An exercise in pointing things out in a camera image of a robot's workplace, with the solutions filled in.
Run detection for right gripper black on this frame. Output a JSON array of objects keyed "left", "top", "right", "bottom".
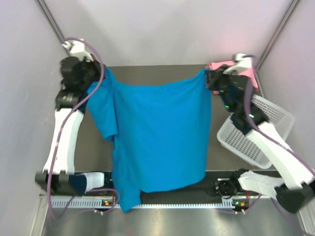
[{"left": 204, "top": 64, "right": 238, "bottom": 113}]

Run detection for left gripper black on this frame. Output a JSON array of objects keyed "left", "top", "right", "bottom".
[{"left": 79, "top": 54, "right": 106, "bottom": 89}]

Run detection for blue t shirt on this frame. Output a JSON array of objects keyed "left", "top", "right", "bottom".
[{"left": 88, "top": 69, "right": 212, "bottom": 213}]

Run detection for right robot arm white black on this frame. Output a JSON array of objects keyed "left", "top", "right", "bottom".
[{"left": 206, "top": 65, "right": 315, "bottom": 213}]

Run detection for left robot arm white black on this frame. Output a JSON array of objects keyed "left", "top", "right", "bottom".
[{"left": 34, "top": 56, "right": 112, "bottom": 196}]

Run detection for folded pink t shirt stack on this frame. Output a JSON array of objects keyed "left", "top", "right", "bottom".
[{"left": 204, "top": 60, "right": 259, "bottom": 92}]

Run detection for white perforated plastic basket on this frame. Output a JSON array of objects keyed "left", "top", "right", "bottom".
[{"left": 217, "top": 95, "right": 295, "bottom": 169}]

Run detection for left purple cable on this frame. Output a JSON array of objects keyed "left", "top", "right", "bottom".
[{"left": 46, "top": 37, "right": 121, "bottom": 221}]

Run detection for purple cable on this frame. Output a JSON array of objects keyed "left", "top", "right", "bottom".
[
  {"left": 46, "top": 37, "right": 121, "bottom": 221},
  {"left": 243, "top": 55, "right": 315, "bottom": 234}
]

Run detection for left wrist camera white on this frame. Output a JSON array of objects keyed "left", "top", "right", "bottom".
[{"left": 62, "top": 41, "right": 94, "bottom": 62}]

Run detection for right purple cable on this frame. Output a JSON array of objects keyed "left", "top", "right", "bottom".
[{"left": 243, "top": 55, "right": 315, "bottom": 234}]

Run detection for left aluminium corner post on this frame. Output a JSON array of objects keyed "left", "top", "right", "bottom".
[{"left": 35, "top": 0, "right": 64, "bottom": 43}]

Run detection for aluminium corner post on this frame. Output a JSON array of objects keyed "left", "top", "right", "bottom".
[
  {"left": 35, "top": 0, "right": 64, "bottom": 43},
  {"left": 255, "top": 0, "right": 301, "bottom": 71}
]

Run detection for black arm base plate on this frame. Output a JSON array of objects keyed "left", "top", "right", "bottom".
[{"left": 140, "top": 171, "right": 258, "bottom": 205}]

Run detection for right aluminium corner post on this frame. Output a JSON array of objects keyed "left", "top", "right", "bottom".
[{"left": 255, "top": 0, "right": 301, "bottom": 71}]

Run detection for aluminium frame rail front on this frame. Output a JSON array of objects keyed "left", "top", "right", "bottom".
[{"left": 36, "top": 194, "right": 315, "bottom": 214}]

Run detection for slotted grey cable duct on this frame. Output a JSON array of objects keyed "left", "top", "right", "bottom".
[{"left": 49, "top": 198, "right": 249, "bottom": 209}]

